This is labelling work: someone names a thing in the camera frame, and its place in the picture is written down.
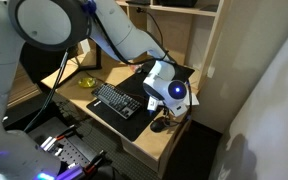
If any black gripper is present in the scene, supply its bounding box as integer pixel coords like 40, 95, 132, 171
156, 103, 172, 119

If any white paper sheet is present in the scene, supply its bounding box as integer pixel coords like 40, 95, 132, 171
187, 93, 201, 107

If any black computer mouse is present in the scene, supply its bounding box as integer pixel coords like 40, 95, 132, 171
149, 116, 172, 133

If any black desk mat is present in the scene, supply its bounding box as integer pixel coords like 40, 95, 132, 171
86, 57, 196, 143

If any light wooden desk with hutch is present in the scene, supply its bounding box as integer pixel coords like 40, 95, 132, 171
40, 0, 233, 179

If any dark mechanical keyboard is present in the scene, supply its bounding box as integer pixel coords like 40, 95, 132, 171
91, 82, 143, 120

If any small pink object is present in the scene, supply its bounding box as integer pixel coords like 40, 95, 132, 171
129, 64, 144, 74

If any white tag on hutch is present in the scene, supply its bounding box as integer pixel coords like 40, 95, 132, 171
207, 65, 216, 79

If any crushed yellow drink can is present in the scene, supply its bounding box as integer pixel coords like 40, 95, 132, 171
77, 76, 98, 89

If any black perforated base board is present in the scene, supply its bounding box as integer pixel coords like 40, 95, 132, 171
28, 116, 98, 171

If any black gooseneck desk lamp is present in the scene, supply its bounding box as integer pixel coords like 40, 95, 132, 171
136, 6, 165, 48

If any black laptop on shelf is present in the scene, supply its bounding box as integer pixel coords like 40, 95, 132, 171
157, 0, 198, 8

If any flat black device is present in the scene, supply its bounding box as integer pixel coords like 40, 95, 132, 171
126, 0, 152, 6

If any red-handled black clamp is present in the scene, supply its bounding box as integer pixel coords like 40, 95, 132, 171
54, 124, 81, 142
83, 149, 114, 175

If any black metal stand frame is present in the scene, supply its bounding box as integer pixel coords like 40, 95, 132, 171
55, 43, 104, 89

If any silver metal bracket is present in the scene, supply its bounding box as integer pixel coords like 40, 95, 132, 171
39, 134, 65, 158

